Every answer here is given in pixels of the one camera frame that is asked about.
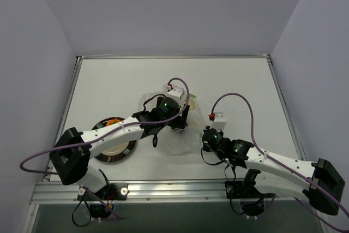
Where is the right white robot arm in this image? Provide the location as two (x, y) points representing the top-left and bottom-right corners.
(202, 128), (345, 216)

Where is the clear printed plastic bag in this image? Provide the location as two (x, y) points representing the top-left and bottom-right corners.
(157, 94), (205, 156)

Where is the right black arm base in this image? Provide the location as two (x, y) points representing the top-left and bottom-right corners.
(225, 167), (276, 220)

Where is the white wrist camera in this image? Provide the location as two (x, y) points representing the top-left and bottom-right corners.
(165, 84), (185, 107)
(208, 112), (227, 132)

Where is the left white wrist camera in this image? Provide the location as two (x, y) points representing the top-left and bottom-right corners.
(165, 84), (185, 107)

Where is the yellow fake lemon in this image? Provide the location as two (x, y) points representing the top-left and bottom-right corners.
(188, 99), (197, 110)

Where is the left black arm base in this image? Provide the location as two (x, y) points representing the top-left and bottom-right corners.
(71, 183), (128, 228)

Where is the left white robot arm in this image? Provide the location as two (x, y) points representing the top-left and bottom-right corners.
(49, 96), (189, 193)

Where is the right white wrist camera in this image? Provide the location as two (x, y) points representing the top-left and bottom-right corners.
(208, 112), (227, 132)

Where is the black rimmed beige plate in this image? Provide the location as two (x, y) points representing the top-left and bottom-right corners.
(92, 117), (136, 164)

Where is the orange fake fruit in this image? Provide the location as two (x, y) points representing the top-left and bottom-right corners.
(106, 118), (122, 126)

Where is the aluminium table frame rail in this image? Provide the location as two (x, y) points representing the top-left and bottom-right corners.
(32, 56), (325, 232)

